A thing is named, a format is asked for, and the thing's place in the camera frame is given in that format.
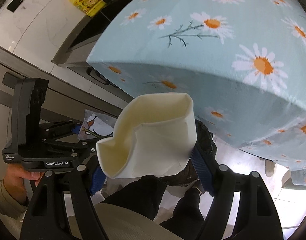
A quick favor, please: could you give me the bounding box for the white paper bag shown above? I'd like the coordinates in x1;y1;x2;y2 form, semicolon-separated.
96;93;197;179

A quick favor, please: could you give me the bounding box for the black kitchen sink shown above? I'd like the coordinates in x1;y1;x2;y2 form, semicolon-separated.
52;12;113;68

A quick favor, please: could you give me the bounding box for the yellow dish soap pouch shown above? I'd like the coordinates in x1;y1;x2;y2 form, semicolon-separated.
69;0;106;17

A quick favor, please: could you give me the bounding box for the black wall socket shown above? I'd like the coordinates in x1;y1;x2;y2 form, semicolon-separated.
6;0;23;12

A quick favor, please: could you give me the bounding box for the clear plastic bag red print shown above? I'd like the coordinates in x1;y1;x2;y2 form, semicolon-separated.
77;109;116;140

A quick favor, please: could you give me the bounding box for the daisy print blue tablecloth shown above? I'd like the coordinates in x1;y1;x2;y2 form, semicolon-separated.
87;0;306;186

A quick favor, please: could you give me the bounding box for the person's left hand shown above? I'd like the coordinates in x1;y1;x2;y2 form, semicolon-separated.
3;164;44;204

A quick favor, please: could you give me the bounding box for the black trash bin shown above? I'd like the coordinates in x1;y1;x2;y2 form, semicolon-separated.
165;120;217;186

